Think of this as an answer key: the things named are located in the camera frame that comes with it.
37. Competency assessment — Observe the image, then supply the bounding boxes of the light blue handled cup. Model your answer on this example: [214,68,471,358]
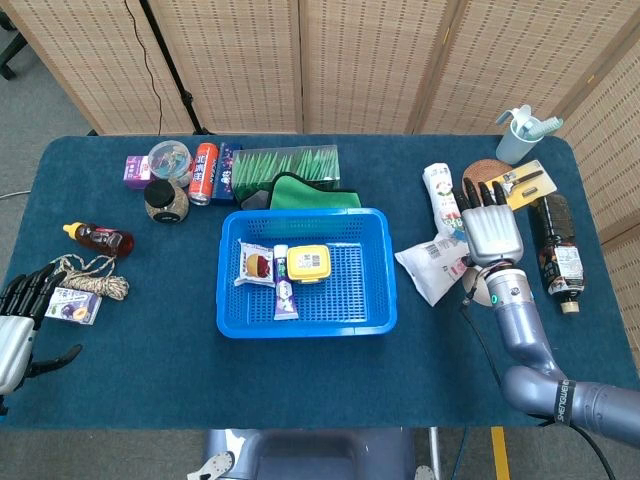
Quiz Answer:
[494,104,544,166]

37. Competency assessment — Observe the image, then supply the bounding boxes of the white squeeze bottle yellow cap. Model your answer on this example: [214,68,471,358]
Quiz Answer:
[422,162,469,246]

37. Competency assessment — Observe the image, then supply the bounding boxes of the yellow lidded box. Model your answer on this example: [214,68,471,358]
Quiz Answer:
[286,243,333,285]

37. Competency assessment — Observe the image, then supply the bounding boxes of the green brush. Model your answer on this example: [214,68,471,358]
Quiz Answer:
[524,115,565,139]

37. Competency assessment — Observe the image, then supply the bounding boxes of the small purple plum carton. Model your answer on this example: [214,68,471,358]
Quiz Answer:
[43,286,103,326]

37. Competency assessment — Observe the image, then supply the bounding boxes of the white snack bag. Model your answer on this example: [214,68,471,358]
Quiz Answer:
[394,232,484,307]

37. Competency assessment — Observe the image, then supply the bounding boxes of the small purple box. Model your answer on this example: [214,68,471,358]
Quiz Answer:
[122,154,152,190]

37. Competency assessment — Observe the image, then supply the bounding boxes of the green cloth black trim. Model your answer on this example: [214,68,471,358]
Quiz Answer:
[268,172,362,211]

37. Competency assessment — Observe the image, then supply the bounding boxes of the clear box green packets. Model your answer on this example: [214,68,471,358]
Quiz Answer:
[229,144,344,201]

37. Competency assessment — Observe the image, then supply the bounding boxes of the orange soda can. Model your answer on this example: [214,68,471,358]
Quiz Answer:
[188,142,220,207]

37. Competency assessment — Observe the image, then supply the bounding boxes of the blue plastic mesh basket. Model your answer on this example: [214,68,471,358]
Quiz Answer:
[215,207,400,340]

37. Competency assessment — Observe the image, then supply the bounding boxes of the blue felt table cover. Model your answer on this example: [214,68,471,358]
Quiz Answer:
[0,133,640,431]

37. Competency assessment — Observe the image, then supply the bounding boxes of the clear round clip container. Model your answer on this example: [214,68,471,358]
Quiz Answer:
[147,139,195,189]

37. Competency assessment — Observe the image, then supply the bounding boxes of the coiled beige rope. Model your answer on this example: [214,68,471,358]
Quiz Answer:
[44,253,131,302]

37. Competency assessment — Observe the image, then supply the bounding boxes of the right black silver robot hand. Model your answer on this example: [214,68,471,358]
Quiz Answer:
[452,178,525,266]

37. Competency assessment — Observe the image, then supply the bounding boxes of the white fruit snack packet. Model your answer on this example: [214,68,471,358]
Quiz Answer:
[233,239,277,288]

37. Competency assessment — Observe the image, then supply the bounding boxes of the bamboo folding screen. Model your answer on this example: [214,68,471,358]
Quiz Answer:
[0,0,640,351]

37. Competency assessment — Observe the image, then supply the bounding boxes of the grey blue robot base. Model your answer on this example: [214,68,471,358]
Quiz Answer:
[187,428,436,480]

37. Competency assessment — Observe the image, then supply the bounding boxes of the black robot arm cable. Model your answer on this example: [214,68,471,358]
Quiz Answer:
[459,287,619,480]

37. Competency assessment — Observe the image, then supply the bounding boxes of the dark blue carton box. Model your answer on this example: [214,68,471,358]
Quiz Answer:
[209,142,244,206]

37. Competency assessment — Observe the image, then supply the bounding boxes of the dark soy sauce bottle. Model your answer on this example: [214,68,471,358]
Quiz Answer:
[528,193,586,315]

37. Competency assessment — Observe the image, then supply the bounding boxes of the round woven coaster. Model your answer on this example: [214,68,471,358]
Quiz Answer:
[462,158,516,194]

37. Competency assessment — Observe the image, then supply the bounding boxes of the purple white toothpaste tube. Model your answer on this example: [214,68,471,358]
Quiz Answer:
[272,244,301,321]

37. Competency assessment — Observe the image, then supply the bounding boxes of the black chair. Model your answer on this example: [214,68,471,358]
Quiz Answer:
[0,12,30,81]

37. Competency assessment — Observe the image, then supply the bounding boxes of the razor on yellow card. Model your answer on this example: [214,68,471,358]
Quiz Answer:
[487,159,559,211]

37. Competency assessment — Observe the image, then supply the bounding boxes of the metal table leg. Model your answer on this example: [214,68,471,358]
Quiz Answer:
[428,427,442,480]

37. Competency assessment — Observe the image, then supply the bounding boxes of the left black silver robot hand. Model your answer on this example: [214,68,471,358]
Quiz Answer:
[0,262,84,396]

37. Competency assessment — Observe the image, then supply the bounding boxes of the black tripod stand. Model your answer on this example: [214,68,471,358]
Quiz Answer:
[139,0,211,136]

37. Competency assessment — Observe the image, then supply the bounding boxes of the glass jar black lid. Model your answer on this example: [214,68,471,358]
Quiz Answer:
[143,178,191,224]

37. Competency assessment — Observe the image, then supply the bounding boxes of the honey bottle yellow cap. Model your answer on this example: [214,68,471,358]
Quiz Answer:
[62,222,136,259]

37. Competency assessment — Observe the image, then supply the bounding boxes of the thin black cable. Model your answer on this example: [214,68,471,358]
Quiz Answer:
[122,0,164,136]

